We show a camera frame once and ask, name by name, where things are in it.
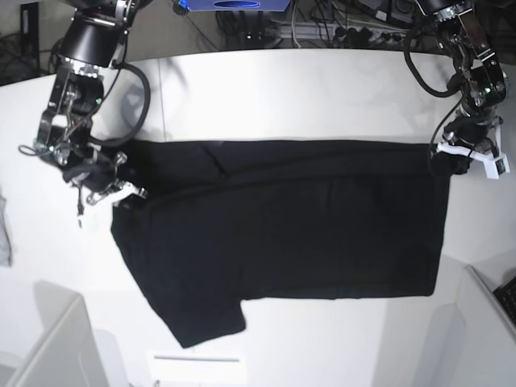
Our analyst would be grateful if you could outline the white box lower left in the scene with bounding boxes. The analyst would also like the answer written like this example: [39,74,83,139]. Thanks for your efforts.
[1,281,130,386]

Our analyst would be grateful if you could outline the white box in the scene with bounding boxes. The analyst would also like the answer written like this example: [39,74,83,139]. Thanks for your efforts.
[413,266,515,386]
[1,281,130,386]

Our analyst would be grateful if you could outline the black keyboard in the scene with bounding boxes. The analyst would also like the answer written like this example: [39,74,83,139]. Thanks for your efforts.
[493,277,516,323]

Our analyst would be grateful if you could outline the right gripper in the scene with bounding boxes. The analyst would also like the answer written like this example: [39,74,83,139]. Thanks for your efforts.
[62,152,127,198]

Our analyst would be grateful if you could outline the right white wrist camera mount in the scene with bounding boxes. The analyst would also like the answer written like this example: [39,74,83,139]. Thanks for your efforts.
[73,181,148,229]

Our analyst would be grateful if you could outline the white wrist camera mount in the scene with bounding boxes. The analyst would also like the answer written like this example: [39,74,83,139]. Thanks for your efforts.
[73,181,148,229]
[427,123,510,180]

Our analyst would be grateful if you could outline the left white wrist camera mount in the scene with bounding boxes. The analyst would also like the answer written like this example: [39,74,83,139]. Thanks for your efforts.
[427,123,510,180]

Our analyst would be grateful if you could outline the blue box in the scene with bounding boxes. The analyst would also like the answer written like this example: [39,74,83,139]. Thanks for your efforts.
[180,0,290,12]

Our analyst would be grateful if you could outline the white box lower right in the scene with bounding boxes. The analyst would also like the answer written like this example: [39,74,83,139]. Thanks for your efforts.
[413,266,515,386]

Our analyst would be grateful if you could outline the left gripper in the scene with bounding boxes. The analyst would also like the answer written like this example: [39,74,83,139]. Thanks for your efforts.
[430,115,499,177]

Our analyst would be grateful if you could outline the white power strip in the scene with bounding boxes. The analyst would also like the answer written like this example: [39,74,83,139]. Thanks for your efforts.
[273,22,408,41]

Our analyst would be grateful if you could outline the grey cloth at left edge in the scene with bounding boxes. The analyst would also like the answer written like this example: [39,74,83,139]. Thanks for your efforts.
[0,196,13,267]

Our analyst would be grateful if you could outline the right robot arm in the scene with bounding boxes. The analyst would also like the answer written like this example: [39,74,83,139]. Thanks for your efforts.
[19,0,151,206]

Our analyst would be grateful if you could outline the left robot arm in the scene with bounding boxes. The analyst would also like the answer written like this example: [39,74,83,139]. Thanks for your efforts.
[403,1,510,180]

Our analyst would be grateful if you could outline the black T-shirt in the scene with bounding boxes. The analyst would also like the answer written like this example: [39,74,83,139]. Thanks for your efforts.
[111,140,450,347]

